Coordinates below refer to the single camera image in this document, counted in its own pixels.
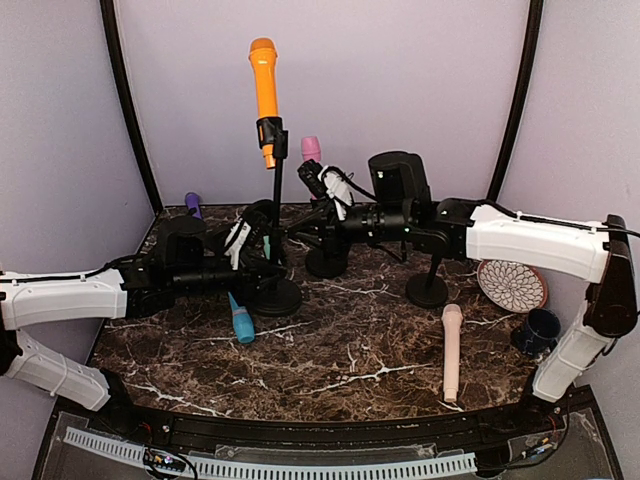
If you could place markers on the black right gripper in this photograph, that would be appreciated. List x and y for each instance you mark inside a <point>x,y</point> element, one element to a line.
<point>300,229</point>

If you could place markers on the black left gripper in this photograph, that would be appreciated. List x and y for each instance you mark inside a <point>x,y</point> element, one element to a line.
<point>249,281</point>

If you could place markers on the black stand with orange microphone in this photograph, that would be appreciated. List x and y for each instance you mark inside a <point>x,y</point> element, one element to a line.
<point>282,297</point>

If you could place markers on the black stand with pink microphone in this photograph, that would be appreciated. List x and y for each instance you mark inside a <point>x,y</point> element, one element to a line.
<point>329,259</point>

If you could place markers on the pink toy microphone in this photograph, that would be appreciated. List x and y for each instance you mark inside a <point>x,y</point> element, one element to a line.
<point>311,147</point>

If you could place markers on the black stand for beige microphone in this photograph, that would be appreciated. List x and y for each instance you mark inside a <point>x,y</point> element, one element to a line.
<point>427,290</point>

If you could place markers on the beige toy microphone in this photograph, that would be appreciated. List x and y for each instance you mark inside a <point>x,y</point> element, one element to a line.
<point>452,318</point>

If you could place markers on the orange toy microphone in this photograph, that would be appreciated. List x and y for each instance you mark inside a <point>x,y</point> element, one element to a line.
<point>263,59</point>

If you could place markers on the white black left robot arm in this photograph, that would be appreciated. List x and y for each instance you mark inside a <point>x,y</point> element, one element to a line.
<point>187,259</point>

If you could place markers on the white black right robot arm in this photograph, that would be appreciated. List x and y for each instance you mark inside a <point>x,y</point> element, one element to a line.
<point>479,230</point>

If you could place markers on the mint green toy microphone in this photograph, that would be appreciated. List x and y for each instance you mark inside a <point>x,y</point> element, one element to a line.
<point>267,247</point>

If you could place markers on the blue toy microphone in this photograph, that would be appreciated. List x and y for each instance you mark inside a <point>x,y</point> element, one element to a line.
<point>242,322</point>

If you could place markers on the purple toy microphone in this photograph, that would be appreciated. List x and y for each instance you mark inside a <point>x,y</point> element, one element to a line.
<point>192,203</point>

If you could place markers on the white floral plate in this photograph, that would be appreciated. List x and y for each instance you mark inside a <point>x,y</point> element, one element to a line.
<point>514,287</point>

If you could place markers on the dark blue mug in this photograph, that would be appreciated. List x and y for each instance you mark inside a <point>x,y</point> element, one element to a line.
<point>539,333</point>

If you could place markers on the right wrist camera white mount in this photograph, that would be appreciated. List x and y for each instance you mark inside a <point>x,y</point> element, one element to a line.
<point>325,182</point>

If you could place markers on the white slotted cable duct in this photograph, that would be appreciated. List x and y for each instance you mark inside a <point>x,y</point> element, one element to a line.
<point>409,462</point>

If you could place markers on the black left corner post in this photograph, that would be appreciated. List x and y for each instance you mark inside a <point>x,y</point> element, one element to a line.
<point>123,89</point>

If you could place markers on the black corner post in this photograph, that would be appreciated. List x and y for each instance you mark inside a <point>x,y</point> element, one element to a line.
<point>525,69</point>
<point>123,89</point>

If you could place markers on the black aluminium rail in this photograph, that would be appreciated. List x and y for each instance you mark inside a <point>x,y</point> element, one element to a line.
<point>187,432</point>

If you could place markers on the black right corner post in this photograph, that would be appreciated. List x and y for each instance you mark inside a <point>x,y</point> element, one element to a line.
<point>525,69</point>

